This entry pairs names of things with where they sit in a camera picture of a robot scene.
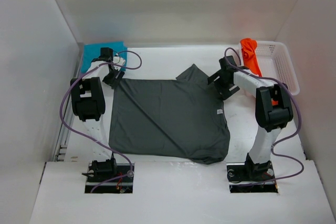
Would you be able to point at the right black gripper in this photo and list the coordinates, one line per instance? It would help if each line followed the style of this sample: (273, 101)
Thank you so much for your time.
(226, 93)

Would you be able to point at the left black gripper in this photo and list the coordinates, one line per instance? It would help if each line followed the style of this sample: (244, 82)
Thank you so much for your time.
(114, 82)

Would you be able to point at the teal t shirt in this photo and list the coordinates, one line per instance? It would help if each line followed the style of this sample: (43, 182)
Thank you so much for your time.
(91, 51)

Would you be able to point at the grey t shirt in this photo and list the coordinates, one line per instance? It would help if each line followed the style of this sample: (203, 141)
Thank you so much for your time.
(181, 118)

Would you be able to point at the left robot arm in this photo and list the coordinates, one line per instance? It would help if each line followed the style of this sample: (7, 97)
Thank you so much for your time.
(88, 98)

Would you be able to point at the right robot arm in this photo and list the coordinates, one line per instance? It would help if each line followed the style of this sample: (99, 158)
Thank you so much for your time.
(273, 111)

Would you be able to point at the orange t shirt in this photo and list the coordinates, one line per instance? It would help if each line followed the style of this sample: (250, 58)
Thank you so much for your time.
(249, 55)

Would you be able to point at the white plastic bin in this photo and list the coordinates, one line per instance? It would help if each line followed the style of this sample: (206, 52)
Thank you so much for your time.
(274, 61)

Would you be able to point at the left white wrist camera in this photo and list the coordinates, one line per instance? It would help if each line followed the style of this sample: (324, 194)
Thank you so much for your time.
(118, 60)

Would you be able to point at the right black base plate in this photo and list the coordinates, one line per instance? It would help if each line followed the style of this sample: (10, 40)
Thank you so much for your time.
(242, 180)

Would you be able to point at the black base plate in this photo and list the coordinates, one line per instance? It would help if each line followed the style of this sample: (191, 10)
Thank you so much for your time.
(119, 183)
(242, 180)

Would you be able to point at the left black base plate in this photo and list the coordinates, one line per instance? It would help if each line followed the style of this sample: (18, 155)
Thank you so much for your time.
(119, 183)

